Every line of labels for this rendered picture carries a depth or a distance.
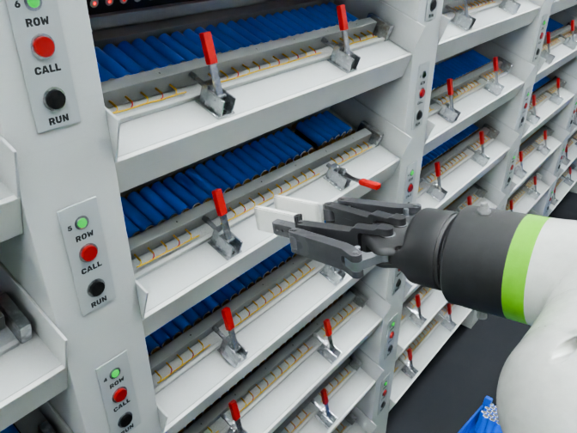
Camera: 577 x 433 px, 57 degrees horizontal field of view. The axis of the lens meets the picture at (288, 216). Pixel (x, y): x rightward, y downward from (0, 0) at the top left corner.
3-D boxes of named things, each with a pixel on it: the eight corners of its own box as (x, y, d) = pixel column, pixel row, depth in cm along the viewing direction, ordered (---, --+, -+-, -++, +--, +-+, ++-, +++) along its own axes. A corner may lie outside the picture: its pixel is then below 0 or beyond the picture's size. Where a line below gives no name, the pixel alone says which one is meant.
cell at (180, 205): (160, 188, 78) (190, 215, 76) (149, 193, 77) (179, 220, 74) (161, 179, 77) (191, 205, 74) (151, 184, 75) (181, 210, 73)
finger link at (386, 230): (397, 259, 54) (392, 265, 53) (300, 245, 59) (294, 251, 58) (396, 224, 52) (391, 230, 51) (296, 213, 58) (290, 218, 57)
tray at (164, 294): (391, 176, 105) (412, 137, 99) (138, 341, 65) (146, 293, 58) (316, 122, 112) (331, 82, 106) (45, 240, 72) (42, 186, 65)
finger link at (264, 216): (306, 239, 60) (302, 241, 59) (261, 227, 64) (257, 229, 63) (303, 214, 58) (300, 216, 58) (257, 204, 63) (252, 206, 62)
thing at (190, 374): (383, 259, 115) (409, 214, 106) (158, 448, 74) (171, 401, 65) (313, 204, 122) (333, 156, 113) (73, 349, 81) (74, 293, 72)
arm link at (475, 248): (541, 189, 47) (503, 231, 41) (533, 301, 52) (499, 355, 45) (473, 180, 51) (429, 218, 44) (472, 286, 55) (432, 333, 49)
